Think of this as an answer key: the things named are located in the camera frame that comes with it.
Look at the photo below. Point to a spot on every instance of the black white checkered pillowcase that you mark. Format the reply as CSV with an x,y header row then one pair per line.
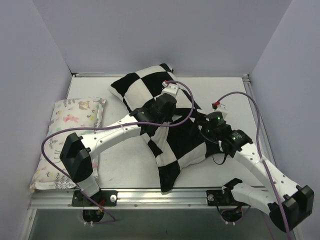
x,y
176,147

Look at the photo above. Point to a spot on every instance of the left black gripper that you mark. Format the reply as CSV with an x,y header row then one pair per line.
x,y
169,110

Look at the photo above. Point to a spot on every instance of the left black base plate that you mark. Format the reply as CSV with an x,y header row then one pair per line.
x,y
105,198

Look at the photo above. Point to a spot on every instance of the aluminium rail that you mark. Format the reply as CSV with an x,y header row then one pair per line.
x,y
262,134
179,198

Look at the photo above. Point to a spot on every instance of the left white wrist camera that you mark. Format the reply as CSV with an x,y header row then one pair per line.
x,y
170,89

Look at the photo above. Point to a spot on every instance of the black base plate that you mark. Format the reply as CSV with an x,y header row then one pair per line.
x,y
105,198
220,198

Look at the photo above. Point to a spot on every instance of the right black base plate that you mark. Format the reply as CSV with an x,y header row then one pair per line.
x,y
220,198

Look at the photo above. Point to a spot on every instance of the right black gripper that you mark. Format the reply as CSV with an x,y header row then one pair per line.
x,y
203,122

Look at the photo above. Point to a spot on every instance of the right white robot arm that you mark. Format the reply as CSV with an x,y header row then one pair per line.
x,y
285,201

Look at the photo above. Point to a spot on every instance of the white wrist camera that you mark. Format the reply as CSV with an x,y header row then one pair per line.
x,y
170,89
219,107

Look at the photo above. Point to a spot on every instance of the right aluminium rail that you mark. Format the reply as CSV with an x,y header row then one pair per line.
x,y
262,134

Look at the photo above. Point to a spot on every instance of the front aluminium rail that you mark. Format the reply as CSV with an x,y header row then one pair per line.
x,y
179,198

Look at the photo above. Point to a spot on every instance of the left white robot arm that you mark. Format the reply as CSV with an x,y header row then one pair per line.
x,y
79,151

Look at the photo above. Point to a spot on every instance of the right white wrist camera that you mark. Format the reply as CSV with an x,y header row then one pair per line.
x,y
219,107

